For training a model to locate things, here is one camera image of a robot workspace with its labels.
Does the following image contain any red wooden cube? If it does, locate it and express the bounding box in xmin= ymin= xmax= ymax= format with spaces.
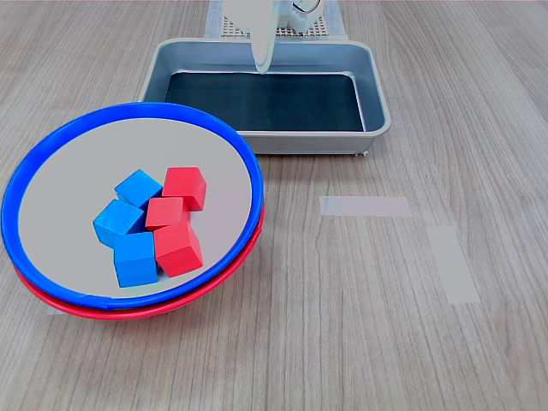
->
xmin=161 ymin=166 xmax=208 ymax=212
xmin=152 ymin=220 xmax=205 ymax=278
xmin=145 ymin=196 xmax=192 ymax=232

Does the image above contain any blue-rimmed white plate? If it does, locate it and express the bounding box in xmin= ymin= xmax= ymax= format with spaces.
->
xmin=0 ymin=101 xmax=265 ymax=310

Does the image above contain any black tray mat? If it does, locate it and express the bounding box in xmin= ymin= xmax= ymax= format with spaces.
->
xmin=164 ymin=71 xmax=366 ymax=133

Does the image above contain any steel tray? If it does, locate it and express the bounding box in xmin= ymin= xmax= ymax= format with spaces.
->
xmin=137 ymin=37 xmax=393 ymax=156

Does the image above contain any blue wooden cube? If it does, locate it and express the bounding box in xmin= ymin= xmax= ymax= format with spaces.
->
xmin=92 ymin=199 xmax=146 ymax=248
xmin=113 ymin=230 xmax=159 ymax=289
xmin=114 ymin=168 xmax=164 ymax=211

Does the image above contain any translucent tape strip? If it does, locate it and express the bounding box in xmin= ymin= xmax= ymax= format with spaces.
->
xmin=319 ymin=195 xmax=413 ymax=218
xmin=426 ymin=225 xmax=481 ymax=305

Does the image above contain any red-rimmed white plate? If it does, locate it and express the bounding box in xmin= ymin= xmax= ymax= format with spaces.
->
xmin=11 ymin=204 xmax=266 ymax=321

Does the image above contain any pale perforated base plate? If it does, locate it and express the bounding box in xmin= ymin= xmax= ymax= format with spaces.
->
xmin=220 ymin=15 xmax=331 ymax=39

